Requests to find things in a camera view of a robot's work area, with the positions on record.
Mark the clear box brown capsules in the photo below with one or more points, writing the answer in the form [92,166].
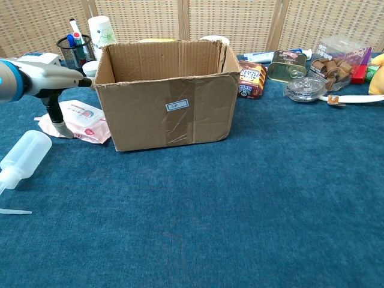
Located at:
[333,69]

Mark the red capped marker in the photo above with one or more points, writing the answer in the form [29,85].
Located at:
[78,37]

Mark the small white jar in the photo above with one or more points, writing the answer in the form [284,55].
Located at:
[90,69]

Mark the blue felt table cover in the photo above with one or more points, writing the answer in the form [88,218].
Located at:
[210,210]

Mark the blue marker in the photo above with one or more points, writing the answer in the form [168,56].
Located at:
[70,40]

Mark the white marker black cap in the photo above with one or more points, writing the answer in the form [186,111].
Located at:
[75,28]

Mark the translucent squeeze wash bottle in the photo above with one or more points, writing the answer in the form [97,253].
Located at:
[27,153]

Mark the stack of paper cups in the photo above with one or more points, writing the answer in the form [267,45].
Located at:
[102,33]

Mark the small green carton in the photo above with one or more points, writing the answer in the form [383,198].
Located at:
[371,72]

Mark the pink wet wipes pack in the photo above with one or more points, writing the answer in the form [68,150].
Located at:
[87,120]

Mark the brown cardboard box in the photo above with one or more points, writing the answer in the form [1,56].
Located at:
[144,126]

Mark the yellow plush toy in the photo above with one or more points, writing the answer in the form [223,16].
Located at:
[378,81]

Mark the black mesh pen holder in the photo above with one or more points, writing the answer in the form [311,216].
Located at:
[75,60]

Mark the yellow snack bag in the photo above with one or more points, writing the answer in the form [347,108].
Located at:
[159,40]

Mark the woven rattan folding screen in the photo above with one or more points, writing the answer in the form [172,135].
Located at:
[144,18]

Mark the white blue toothpaste tube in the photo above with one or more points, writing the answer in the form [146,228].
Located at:
[258,56]

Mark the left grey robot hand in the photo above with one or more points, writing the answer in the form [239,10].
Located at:
[45,78]

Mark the white bag blue print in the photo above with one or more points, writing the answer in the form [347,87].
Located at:
[34,55]

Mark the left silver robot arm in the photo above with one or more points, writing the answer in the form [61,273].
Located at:
[7,81]

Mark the brown cookie pack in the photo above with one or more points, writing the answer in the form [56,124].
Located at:
[253,81]

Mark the gold meat tin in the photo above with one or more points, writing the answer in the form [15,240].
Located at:
[283,70]

